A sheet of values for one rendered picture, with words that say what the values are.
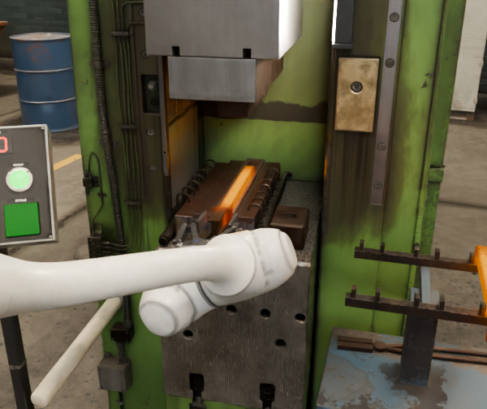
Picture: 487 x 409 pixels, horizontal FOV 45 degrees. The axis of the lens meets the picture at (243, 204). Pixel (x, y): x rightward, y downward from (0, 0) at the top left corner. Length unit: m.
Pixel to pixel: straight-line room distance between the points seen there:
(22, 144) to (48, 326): 1.54
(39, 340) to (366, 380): 1.76
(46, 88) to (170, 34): 4.64
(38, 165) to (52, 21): 7.73
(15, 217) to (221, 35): 0.62
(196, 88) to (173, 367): 0.74
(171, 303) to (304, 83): 0.96
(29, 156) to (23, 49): 4.50
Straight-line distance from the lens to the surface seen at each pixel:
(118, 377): 1.91
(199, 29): 1.31
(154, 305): 1.01
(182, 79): 1.34
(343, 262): 1.58
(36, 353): 2.74
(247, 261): 0.94
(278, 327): 1.46
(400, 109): 1.44
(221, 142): 1.87
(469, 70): 6.53
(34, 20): 9.34
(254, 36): 1.29
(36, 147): 1.47
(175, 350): 1.58
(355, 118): 1.42
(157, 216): 1.64
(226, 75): 1.31
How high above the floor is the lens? 1.56
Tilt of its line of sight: 23 degrees down
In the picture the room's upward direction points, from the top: straight up
